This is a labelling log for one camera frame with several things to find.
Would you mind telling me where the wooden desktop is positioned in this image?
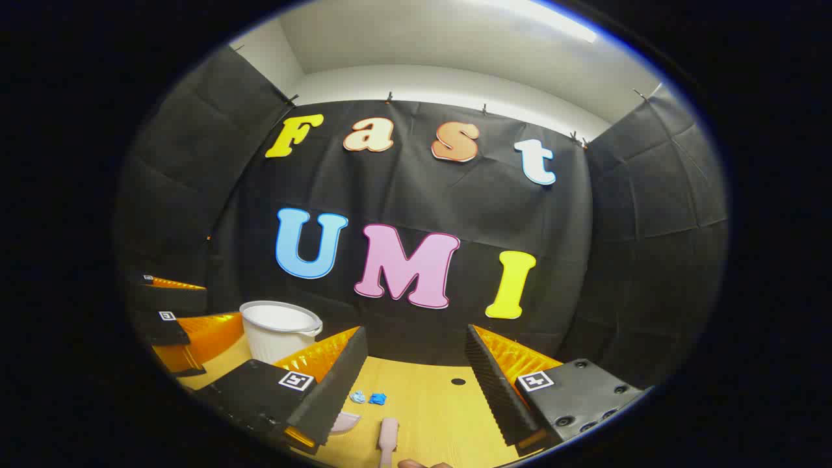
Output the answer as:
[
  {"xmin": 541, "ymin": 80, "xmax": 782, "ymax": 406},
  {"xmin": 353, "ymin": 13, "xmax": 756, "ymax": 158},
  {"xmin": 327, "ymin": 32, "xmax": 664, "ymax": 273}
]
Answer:
[{"xmin": 174, "ymin": 331, "xmax": 561, "ymax": 468}]

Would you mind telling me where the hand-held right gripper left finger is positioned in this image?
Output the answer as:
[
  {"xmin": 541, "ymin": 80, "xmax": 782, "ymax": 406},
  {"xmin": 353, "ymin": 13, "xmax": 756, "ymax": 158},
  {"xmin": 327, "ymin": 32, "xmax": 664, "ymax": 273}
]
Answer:
[{"xmin": 194, "ymin": 326, "xmax": 369, "ymax": 456}]

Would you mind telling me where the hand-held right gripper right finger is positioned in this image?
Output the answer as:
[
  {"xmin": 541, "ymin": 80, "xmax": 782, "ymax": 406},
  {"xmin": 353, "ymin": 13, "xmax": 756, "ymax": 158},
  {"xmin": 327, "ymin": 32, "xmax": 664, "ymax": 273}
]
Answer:
[{"xmin": 465, "ymin": 324, "xmax": 645, "ymax": 456}]

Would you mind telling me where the pale pink small broom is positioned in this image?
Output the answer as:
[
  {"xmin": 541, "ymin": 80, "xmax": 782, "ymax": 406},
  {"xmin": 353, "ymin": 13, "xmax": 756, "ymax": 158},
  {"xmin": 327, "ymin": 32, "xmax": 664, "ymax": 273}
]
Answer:
[{"xmin": 379, "ymin": 417, "xmax": 400, "ymax": 468}]

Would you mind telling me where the white ribbed garbage bin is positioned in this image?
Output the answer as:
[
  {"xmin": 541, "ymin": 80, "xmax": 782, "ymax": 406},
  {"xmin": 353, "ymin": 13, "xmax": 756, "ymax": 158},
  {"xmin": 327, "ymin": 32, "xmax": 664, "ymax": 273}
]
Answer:
[{"xmin": 239, "ymin": 300, "xmax": 324, "ymax": 365}]

